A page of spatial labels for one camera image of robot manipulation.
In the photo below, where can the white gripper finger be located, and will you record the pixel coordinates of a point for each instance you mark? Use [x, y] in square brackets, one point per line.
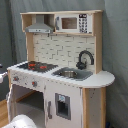
[2, 75]

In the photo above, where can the white oven door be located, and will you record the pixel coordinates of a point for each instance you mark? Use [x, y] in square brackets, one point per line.
[31, 106]

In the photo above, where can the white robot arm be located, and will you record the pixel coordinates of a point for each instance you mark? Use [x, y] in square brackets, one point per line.
[16, 93]

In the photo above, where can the wooden toy kitchen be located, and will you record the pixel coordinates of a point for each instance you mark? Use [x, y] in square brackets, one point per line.
[73, 50]

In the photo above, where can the left red stove knob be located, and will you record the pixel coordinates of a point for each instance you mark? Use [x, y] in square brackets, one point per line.
[16, 78]

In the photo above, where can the red stove knob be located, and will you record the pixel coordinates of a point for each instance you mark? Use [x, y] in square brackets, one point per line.
[16, 78]
[34, 83]

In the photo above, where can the right red stove knob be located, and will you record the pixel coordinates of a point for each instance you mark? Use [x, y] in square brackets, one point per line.
[34, 83]

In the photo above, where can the black stovetop red burners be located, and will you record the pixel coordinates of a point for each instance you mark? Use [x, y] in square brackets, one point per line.
[37, 66]

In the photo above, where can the grey range hood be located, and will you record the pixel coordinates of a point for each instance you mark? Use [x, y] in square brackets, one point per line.
[39, 26]

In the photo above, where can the white cabinet door with dispenser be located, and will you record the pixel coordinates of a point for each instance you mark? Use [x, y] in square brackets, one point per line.
[63, 107]

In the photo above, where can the grey sink basin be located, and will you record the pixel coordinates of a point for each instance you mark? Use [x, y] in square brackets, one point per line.
[73, 74]

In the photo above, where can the toy microwave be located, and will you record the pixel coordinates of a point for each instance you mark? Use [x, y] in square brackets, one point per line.
[73, 23]

